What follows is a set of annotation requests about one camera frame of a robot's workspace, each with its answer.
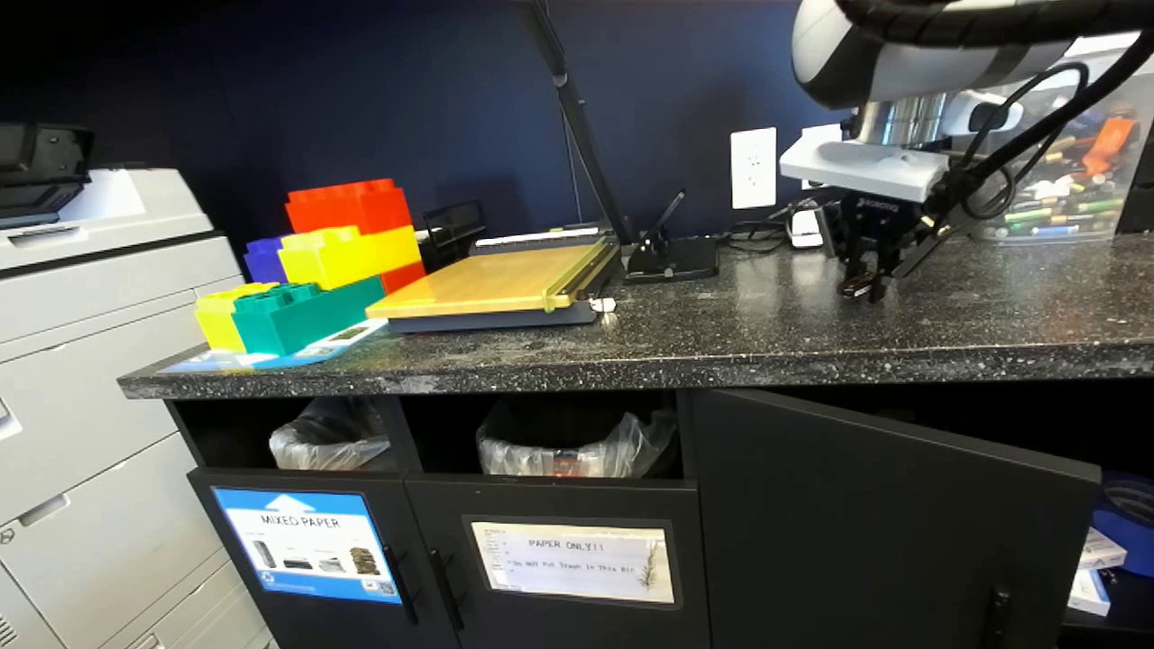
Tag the green toy block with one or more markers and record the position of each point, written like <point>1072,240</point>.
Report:
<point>299,313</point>

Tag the lime yellow toy block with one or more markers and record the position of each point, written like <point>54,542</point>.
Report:
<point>215,313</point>

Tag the blue recycling label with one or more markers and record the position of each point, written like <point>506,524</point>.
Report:
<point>311,542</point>

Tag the trash bag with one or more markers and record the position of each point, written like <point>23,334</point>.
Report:
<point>576,441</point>
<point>330,437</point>

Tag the orange toy block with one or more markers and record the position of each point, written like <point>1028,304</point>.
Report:
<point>360,204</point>

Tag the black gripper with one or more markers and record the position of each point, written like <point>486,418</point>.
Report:
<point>857,270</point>

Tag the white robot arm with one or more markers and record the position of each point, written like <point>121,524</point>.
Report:
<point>951,109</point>

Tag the yellow paper cutter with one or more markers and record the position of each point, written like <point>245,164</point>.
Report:
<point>502,290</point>

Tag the black hole punch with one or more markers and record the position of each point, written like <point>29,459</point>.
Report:
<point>450,233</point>

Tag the right trash bag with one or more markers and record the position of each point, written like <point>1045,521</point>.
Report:
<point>576,441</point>

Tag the white stapler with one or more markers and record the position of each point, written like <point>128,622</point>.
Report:
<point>807,224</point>

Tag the white papers in cabinet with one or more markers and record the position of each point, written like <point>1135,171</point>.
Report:
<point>1092,587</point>

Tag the white light switch plate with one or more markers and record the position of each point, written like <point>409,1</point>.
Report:
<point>751,167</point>

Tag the white paper label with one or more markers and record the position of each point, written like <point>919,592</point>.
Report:
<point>615,562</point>

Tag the open black cabinet door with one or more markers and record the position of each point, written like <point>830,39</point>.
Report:
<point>828,528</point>

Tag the clear plastic marker bin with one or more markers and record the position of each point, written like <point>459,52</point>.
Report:
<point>1092,173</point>

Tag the left trash bag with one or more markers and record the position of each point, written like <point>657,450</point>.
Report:
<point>330,437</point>

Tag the purple toy block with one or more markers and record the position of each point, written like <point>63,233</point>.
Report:
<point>266,260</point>

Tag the white outlet plate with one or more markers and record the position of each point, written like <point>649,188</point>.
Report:
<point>824,132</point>

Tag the grey office printer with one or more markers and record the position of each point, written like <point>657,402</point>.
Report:
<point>103,538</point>

